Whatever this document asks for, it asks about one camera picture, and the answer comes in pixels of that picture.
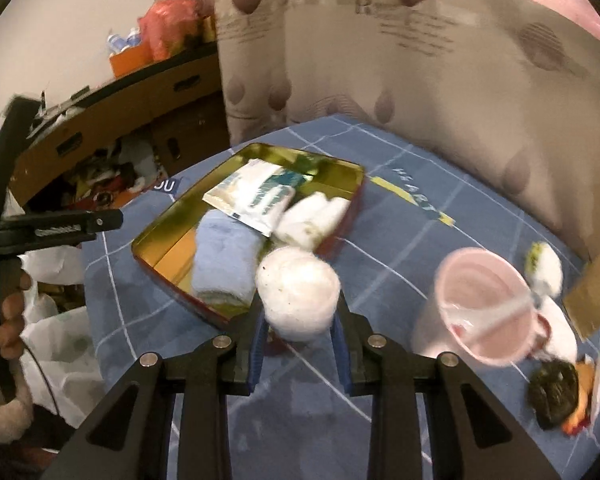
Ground person's left hand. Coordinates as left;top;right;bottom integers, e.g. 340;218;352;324
0;271;32;361

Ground white red-trim glove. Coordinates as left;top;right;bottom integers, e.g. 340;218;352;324
531;297;578;364

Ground beige leaf-print curtain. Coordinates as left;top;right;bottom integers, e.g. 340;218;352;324
201;0;600;258

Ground orange rubber toy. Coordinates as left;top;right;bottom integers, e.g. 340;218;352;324
562;361;595;437

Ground red gold tin box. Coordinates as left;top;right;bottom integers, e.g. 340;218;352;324
132;142;365;327

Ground white plastic bag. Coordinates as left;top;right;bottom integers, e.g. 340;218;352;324
2;194;106;430

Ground white plastic spoon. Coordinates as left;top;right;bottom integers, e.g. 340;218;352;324
458;292;543;346

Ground pink ceramic mug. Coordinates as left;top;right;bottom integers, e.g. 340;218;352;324
411;247;539;370

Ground brown wooden cabinet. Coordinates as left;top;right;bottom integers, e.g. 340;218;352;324
9;44;230;205

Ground orange box on cabinet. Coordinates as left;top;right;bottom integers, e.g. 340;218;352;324
109;42;154;79

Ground orange plastic bag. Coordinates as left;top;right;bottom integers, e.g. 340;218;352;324
138;0;201;62

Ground white green wet-wipes pack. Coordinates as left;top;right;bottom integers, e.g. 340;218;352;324
202;158;313;237

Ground light blue towel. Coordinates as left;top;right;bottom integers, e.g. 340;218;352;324
192;209;265;306

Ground white fluffy ball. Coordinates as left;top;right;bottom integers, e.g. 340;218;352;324
256;246;341;342

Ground kraft paper snack bag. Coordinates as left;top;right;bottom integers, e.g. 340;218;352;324
564;254;600;340

